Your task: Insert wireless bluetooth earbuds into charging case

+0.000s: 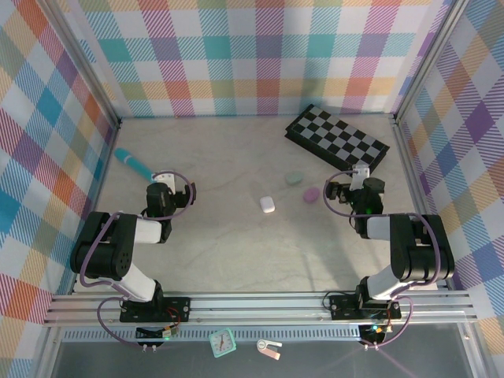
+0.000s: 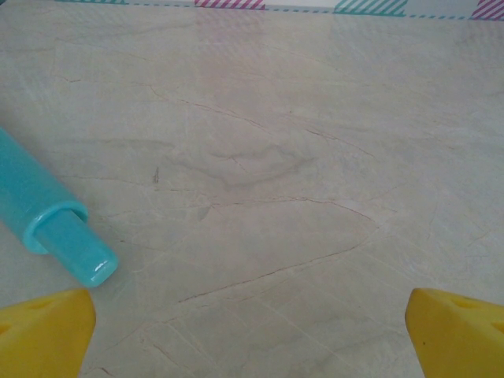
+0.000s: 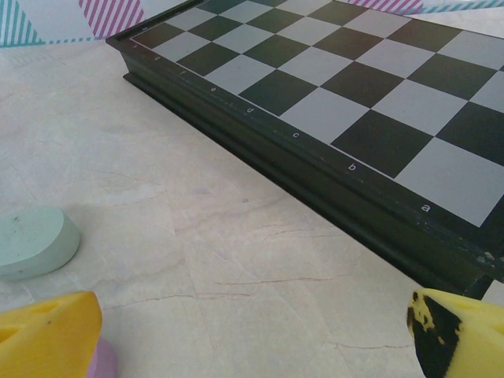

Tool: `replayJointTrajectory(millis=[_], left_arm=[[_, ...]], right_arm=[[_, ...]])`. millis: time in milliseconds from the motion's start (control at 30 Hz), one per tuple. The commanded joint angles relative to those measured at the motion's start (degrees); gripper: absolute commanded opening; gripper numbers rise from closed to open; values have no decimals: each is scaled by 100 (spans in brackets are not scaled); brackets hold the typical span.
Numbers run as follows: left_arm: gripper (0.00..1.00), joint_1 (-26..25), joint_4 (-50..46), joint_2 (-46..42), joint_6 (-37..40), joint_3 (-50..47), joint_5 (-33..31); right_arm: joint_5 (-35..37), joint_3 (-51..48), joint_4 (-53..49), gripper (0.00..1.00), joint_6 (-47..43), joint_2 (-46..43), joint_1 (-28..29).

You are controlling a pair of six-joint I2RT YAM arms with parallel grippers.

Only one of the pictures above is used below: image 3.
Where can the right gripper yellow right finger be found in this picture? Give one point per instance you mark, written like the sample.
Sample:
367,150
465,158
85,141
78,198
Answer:
472,342

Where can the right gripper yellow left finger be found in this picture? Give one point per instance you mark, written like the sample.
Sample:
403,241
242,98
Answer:
43,338

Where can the purple earbud case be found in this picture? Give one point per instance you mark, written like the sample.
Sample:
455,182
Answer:
104,360

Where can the black silver chessboard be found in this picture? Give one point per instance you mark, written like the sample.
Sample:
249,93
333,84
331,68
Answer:
315,78

